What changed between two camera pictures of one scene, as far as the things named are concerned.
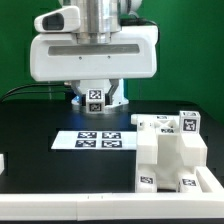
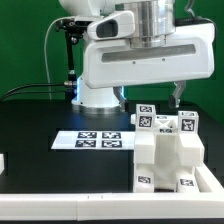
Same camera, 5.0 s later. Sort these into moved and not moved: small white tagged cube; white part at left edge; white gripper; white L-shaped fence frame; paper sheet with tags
Moved: white gripper
Not moved: white L-shaped fence frame; small white tagged cube; paper sheet with tags; white part at left edge
